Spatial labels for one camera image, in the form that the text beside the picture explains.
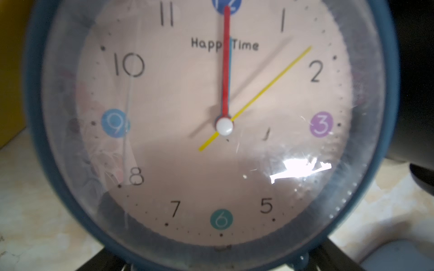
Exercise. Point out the blue clock face down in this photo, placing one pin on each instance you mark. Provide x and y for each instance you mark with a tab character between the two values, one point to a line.
399	255

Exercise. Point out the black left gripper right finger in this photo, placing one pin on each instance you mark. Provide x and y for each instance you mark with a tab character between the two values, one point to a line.
334	257

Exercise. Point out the yellow rectangular alarm clock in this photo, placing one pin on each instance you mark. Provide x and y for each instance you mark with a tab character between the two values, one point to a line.
14	19

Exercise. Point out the grey round pastel clock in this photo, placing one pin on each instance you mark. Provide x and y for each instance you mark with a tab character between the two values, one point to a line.
212	135

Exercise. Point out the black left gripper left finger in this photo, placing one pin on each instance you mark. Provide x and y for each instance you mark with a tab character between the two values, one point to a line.
103	261

